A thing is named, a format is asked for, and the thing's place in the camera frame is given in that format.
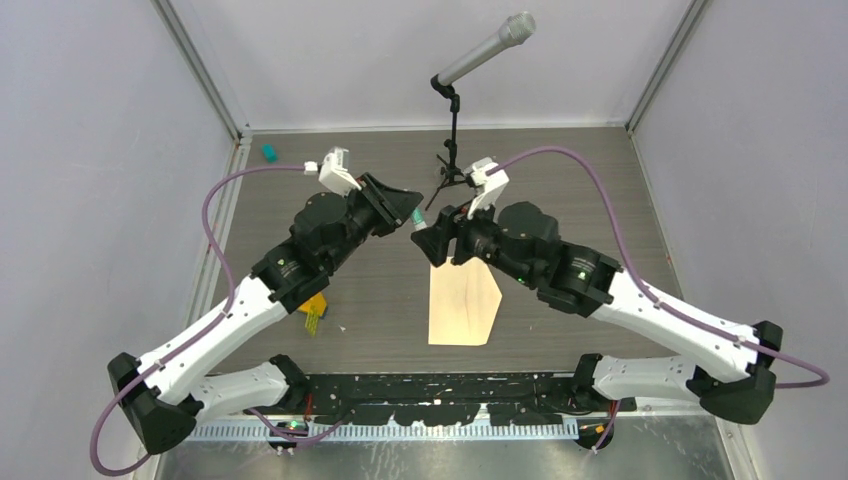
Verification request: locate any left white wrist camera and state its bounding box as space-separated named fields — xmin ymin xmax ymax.
xmin=318 ymin=146 xmax=361 ymax=197

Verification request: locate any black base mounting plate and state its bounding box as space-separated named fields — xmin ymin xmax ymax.
xmin=258 ymin=372 xmax=613 ymax=427

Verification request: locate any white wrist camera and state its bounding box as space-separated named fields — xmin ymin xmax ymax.
xmin=463 ymin=157 xmax=509 ymax=219
xmin=318 ymin=146 xmax=361 ymax=197

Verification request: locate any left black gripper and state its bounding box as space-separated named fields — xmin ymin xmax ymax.
xmin=324 ymin=174 xmax=422 ymax=273

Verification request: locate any teal small block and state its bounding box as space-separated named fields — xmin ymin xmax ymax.
xmin=261 ymin=144 xmax=278 ymax=163

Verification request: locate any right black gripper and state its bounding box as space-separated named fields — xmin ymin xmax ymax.
xmin=412 ymin=187 xmax=536 ymax=286

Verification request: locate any yellow-green lattice piece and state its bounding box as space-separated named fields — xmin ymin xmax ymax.
xmin=304 ymin=312 xmax=321 ymax=337

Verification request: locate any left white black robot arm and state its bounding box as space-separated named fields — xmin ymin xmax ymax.
xmin=107 ymin=173 xmax=423 ymax=455

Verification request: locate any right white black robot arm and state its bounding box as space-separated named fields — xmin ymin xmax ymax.
xmin=411 ymin=202 xmax=783 ymax=425

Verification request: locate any silver microphone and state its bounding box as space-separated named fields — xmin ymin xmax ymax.
xmin=431 ymin=11 xmax=536 ymax=88

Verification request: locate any white slotted cable duct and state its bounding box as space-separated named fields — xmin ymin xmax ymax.
xmin=187 ymin=418 xmax=579 ymax=442

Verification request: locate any black tripod microphone stand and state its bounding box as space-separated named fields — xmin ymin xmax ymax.
xmin=425 ymin=75 xmax=466 ymax=210

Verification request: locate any green white glue stick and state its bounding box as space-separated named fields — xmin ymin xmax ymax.
xmin=411 ymin=208 xmax=428 ymax=231

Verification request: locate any colourful toy brick structure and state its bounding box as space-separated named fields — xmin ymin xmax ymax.
xmin=298 ymin=293 xmax=328 ymax=318

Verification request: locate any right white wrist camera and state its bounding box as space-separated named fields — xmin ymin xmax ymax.
xmin=463 ymin=157 xmax=509 ymax=219

